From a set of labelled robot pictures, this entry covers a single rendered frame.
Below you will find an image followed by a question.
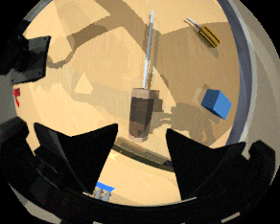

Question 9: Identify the blue block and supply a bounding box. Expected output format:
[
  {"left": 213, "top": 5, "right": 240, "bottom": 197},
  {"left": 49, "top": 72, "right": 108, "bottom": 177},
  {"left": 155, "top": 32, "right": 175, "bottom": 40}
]
[{"left": 201, "top": 89, "right": 232, "bottom": 120}]

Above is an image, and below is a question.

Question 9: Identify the blue taped strip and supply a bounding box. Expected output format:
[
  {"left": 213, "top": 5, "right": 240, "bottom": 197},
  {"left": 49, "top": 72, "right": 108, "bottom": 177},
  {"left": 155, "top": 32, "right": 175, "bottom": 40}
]
[{"left": 97, "top": 181, "right": 114, "bottom": 192}]

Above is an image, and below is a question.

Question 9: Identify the red cube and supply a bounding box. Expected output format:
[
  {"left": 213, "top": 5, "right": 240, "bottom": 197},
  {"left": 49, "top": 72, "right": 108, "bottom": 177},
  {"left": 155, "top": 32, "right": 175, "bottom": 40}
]
[{"left": 13, "top": 88, "right": 21, "bottom": 97}]

